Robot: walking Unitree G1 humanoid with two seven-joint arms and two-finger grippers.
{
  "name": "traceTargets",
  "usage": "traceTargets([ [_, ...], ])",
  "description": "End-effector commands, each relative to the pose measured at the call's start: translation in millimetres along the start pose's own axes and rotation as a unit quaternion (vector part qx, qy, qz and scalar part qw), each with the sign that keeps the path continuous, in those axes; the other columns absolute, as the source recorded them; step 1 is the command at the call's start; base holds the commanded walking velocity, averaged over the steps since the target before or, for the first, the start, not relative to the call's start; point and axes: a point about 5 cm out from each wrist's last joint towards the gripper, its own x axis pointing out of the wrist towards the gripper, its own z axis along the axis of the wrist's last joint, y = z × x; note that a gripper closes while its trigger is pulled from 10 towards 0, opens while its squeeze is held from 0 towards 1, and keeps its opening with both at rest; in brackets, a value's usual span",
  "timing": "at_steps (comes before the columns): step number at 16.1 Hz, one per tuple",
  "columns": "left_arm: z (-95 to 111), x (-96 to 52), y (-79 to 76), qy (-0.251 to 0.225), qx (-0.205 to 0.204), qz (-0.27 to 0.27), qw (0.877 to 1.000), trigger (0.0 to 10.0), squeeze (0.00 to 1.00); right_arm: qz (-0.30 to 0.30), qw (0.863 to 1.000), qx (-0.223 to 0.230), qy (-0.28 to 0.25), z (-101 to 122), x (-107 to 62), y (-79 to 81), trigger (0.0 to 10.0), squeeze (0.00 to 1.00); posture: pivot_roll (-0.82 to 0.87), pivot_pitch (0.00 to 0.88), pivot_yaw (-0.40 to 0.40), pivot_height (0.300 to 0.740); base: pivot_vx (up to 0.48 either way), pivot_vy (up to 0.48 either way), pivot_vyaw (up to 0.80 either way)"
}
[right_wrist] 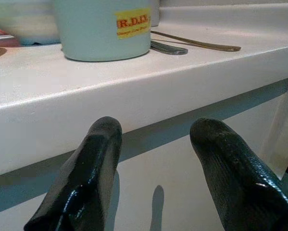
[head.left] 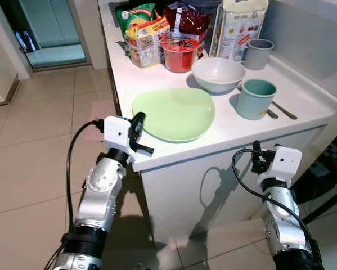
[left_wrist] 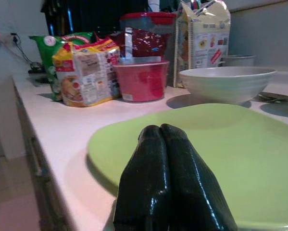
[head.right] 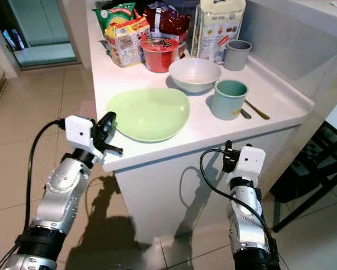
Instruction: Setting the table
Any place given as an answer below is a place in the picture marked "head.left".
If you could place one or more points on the green snack packet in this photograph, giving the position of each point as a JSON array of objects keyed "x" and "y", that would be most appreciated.
[{"x": 135, "y": 14}]

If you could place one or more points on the teal cup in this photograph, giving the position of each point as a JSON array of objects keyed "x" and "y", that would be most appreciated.
[{"x": 254, "y": 104}]

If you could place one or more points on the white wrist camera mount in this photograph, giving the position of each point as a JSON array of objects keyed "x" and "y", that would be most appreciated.
[
  {"x": 116, "y": 132},
  {"x": 287, "y": 160}
]

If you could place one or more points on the grey cup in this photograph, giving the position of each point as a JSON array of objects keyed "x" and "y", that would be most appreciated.
[{"x": 258, "y": 56}]

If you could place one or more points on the white kitchen counter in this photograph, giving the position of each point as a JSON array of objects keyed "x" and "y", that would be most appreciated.
[{"x": 213, "y": 185}]

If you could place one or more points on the dark red snack packet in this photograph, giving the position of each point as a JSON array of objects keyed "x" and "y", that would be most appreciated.
[{"x": 188, "y": 21}]

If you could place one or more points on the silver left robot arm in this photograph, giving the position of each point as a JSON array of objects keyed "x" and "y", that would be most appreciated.
[{"x": 100, "y": 191}]

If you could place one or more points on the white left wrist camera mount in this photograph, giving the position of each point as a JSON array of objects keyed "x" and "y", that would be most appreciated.
[{"x": 116, "y": 132}]

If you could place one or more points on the yellow snack packet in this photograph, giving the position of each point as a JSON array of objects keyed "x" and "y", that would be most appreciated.
[{"x": 143, "y": 45}]

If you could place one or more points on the white ceramic bowl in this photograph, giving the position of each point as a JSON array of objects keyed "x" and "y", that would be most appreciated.
[{"x": 219, "y": 76}]

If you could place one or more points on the dark blue slipper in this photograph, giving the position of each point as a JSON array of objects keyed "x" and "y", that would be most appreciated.
[{"x": 26, "y": 40}]

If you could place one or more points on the gold spoon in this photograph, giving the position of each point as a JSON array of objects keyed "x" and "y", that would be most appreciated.
[{"x": 286, "y": 111}]

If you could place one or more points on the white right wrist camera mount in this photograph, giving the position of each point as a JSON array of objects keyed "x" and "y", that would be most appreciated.
[{"x": 287, "y": 160}]

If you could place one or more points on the teal door mat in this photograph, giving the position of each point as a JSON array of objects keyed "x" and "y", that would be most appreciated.
[{"x": 55, "y": 56}]

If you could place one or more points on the white printed food bag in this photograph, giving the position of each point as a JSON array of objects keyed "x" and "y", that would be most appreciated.
[{"x": 241, "y": 28}]

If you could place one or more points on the light green plate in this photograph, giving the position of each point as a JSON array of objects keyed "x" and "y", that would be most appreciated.
[{"x": 174, "y": 112}]

